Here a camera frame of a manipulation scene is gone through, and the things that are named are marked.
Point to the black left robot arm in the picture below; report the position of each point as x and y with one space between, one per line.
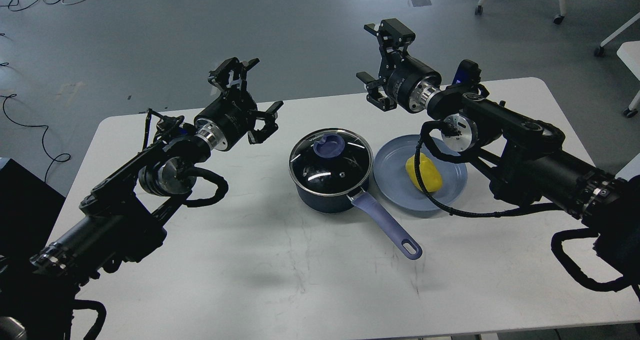
125 214

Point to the black box at left edge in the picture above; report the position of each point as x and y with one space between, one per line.
29 209

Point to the dark blue saucepan purple handle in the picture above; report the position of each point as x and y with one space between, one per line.
362 199

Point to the white chair legs with casters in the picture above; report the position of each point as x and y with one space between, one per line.
599 51

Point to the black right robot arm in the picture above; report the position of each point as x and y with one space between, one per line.
522 157

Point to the light blue plate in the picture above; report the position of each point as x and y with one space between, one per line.
394 183

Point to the glass pot lid purple knob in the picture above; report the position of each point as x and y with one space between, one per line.
330 161

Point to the yellow potato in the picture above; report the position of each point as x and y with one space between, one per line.
431 177

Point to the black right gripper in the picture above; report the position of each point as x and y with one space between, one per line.
407 72

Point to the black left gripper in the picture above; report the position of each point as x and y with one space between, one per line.
234 113

